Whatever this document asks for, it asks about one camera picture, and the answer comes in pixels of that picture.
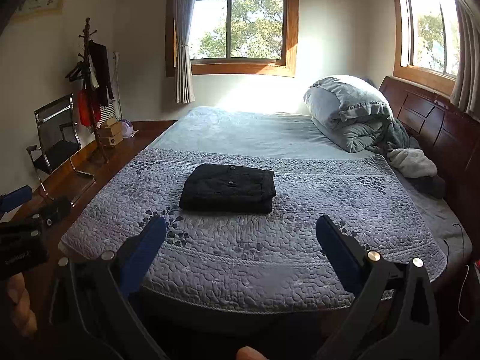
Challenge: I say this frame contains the black quilted pants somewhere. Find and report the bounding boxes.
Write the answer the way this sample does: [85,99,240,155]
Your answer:
[179,163,277,215]

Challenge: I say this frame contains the person's left hand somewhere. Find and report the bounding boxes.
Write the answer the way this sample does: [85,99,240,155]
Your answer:
[6,273,38,336]

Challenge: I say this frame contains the person's right hand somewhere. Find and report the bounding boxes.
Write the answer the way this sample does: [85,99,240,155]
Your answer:
[236,346,267,360]

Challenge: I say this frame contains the black metal chair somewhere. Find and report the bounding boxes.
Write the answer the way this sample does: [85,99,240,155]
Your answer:
[26,94,96,207]

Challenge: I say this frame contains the cardboard boxes stack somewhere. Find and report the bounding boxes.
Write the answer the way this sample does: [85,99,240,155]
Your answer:
[97,117,123,147]

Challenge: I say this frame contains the small purple white appliance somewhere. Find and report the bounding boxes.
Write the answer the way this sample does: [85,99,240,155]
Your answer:
[120,119,137,139]

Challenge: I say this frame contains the grey quilted bedspread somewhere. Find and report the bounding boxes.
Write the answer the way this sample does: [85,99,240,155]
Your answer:
[61,148,447,314]

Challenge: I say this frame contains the white fleece blanket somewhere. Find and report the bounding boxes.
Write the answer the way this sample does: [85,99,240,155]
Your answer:
[387,149,438,179]

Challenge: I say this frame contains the wooden coat rack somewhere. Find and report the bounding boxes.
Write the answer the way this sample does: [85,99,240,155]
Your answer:
[65,17,114,164]

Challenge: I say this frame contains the grey crumpled duvet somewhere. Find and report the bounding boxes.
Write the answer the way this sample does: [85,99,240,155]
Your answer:
[312,117,421,157]

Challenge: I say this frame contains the dark wooden headboard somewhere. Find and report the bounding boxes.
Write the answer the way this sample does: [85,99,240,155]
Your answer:
[380,76,480,258]

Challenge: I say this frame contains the light blue bed sheet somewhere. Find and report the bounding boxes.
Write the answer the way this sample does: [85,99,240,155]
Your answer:
[149,106,473,270]

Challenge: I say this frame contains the grey pillow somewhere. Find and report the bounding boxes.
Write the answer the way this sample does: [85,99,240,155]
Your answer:
[304,75,394,130]

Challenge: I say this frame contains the wooden framed window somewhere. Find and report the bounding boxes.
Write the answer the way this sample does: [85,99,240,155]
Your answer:
[393,0,461,96]
[165,0,299,77]

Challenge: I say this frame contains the grey curtain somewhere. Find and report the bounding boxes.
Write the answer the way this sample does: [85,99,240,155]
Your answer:
[173,0,195,105]

